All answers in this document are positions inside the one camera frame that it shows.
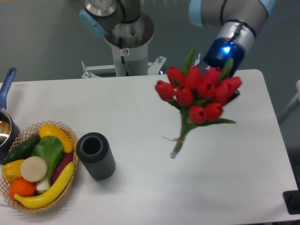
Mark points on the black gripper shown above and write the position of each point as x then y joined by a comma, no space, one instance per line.
218,67

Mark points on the red tulip bouquet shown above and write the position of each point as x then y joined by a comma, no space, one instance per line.
180,92

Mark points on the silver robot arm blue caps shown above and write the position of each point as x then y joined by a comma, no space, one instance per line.
239,20

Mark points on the dark grey ribbed vase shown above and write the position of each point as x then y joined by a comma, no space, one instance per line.
94,152

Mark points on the black device at table edge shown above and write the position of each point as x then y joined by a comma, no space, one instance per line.
292,201

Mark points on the yellow squash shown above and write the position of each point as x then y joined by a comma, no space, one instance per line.
52,130

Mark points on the purple sweet potato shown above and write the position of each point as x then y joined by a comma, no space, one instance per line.
64,161

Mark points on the green bok choy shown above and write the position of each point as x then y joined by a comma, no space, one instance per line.
50,149

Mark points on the woven wicker basket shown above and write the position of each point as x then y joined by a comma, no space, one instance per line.
23,136

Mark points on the green cucumber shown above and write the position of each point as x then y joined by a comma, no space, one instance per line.
22,150

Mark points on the beige round slice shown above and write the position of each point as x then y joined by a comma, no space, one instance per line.
33,169

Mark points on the yellow banana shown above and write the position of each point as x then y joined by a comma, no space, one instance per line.
49,196

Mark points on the yellow bell pepper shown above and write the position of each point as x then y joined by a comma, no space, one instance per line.
12,171

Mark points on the orange fruit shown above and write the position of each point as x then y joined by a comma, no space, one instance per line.
22,187

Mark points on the white metal base frame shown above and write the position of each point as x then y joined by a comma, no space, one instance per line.
158,67

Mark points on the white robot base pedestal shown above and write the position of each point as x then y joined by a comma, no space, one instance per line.
129,45

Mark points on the white frame at right edge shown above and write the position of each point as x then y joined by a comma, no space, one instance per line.
292,105

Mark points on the blue handled saucepan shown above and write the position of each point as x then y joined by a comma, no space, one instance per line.
9,131

